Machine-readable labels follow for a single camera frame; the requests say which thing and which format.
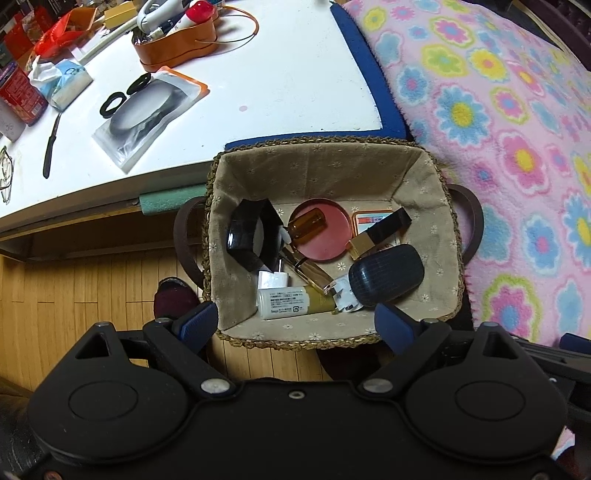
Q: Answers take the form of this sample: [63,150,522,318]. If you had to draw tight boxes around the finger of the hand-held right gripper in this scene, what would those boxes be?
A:
[512,333,591,370]

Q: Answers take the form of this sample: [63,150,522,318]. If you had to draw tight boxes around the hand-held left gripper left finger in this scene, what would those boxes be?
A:
[74,301,238,400]

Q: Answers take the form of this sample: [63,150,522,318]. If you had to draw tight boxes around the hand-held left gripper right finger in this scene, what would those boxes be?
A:
[358,303,520,400]

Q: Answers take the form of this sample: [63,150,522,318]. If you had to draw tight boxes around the dark oval glasses case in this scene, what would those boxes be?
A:
[348,244,424,306]

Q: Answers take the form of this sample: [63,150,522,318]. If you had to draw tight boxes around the small white blister packet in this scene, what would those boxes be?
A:
[323,276,361,313]

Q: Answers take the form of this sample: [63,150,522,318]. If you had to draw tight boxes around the white charger plug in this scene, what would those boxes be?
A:
[257,270,289,291]

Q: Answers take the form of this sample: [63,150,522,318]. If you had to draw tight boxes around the white and gold tube bottle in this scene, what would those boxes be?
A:
[257,285,338,320]

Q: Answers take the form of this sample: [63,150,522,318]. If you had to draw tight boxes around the black and gold rectangular box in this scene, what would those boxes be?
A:
[347,208,413,260]

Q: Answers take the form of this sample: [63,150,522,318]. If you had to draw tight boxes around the black hexagonal powder compact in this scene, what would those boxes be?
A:
[226,198,283,273]

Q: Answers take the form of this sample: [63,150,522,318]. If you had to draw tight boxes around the gold lipstick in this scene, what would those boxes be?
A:
[279,244,335,296]

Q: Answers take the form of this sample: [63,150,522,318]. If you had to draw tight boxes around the orange face-print package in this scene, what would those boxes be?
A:
[352,210,402,241]

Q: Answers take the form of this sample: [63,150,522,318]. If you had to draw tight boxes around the red round tin lid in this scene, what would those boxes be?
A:
[290,198,352,263]

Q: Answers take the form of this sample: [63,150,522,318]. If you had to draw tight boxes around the amber glass bottle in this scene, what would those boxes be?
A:
[288,208,328,243]

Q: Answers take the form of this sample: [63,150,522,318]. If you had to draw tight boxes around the fabric-lined wicker basket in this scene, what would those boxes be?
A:
[174,136,484,352]

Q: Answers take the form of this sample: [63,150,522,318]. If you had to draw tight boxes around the dark red slipper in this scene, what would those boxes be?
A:
[154,277,201,321]
[316,348,393,381]

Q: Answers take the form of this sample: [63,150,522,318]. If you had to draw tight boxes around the green foam strip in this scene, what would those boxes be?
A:
[140,187,208,217]

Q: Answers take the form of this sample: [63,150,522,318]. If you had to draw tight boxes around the clear plastic bag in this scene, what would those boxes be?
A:
[91,66,208,175]

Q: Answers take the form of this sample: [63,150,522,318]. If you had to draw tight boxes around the black pen knife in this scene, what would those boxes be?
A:
[42,113,62,178]

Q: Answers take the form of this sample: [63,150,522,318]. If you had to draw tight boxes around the floral fleece blanket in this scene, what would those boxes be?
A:
[344,0,591,352]

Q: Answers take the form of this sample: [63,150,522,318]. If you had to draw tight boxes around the blue table edge guard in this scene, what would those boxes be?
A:
[222,4,409,151]

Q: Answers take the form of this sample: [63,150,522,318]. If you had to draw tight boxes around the eyeglasses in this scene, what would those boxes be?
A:
[0,145,16,204]

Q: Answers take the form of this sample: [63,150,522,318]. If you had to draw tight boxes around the tissue pack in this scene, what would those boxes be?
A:
[28,55,93,110]

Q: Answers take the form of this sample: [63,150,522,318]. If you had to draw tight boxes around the orange leather organizer tray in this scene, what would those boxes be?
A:
[133,0,259,73]

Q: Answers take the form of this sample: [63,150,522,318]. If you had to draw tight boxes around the red tin can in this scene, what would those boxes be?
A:
[0,62,49,126]

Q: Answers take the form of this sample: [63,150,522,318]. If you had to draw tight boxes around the red-capped white bottle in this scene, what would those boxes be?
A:
[187,0,218,21]

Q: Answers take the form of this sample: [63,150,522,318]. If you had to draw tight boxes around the white handheld device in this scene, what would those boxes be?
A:
[136,0,195,33]

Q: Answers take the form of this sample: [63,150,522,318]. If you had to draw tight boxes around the yellow box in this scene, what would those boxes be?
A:
[104,2,139,28]

